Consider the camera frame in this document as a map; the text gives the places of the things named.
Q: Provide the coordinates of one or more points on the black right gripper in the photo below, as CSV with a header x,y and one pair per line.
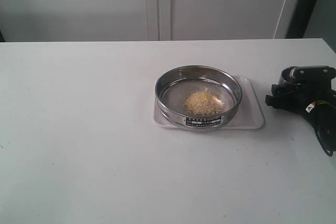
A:
x,y
312,100

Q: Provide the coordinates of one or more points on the stainless steel cup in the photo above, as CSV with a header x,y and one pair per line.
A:
x,y
287,77

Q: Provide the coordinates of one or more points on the yellow and white grain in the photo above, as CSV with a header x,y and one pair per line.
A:
x,y
203,103

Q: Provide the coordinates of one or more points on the round steel mesh sieve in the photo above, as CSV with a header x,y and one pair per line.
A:
x,y
172,87

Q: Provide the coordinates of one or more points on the dark vertical post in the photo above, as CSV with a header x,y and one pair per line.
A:
x,y
300,19

